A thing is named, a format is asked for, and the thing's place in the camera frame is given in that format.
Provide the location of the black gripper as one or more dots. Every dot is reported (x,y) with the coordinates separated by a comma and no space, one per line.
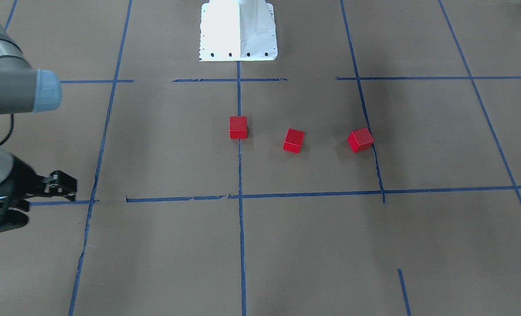
(18,180)

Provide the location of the red cube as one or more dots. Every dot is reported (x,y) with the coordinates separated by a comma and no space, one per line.
(360,139)
(238,127)
(293,141)

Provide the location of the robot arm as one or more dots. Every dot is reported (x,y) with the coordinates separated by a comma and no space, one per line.
(24,89)

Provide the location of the brown paper table cover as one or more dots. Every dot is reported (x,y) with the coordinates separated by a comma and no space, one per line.
(175,218)

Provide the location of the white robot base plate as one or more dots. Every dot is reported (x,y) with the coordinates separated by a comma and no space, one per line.
(237,30)

